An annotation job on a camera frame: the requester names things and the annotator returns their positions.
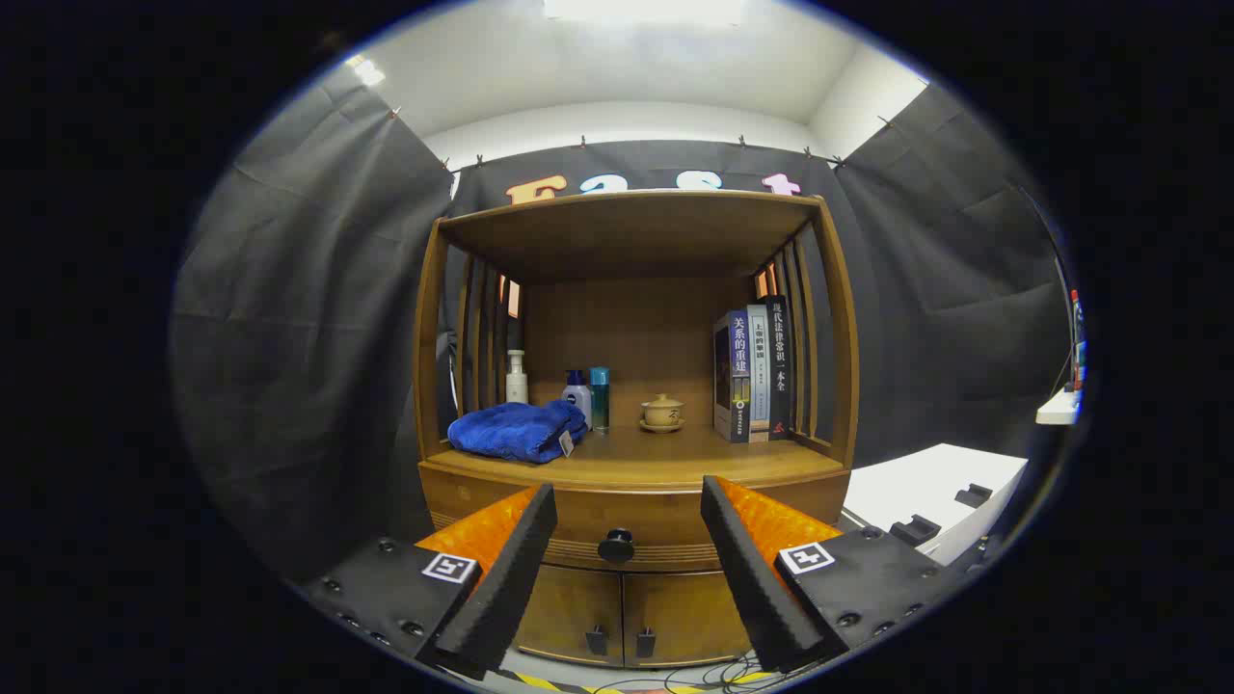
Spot beige lidded teacup with saucer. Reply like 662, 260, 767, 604
640, 393, 686, 434

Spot clear bottle red label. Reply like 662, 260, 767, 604
1068, 289, 1088, 391

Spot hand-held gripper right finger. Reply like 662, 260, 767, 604
700, 474, 967, 675

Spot wooden drawer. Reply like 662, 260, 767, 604
420, 463, 852, 574

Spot white bottle blue cap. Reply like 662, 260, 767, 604
562, 369, 593, 430

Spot wooden cabinet door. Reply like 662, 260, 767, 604
516, 564, 625, 668
624, 569, 753, 668

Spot blue folded towel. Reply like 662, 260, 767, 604
447, 401, 589, 465

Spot blue spine book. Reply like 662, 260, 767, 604
713, 307, 753, 443

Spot white low cabinet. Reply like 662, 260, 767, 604
844, 443, 1030, 567

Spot black floor cables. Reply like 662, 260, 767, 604
578, 651, 772, 694

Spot ceiling light panel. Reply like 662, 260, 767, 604
545, 0, 748, 27

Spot yellow black floor tape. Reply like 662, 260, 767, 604
501, 670, 772, 694

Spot wooden cabinet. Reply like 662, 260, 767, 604
413, 189, 861, 670

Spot black spine book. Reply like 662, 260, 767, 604
766, 295, 793, 440

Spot wooden countertop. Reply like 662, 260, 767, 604
424, 424, 849, 491

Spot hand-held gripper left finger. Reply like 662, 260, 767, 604
297, 482, 560, 681

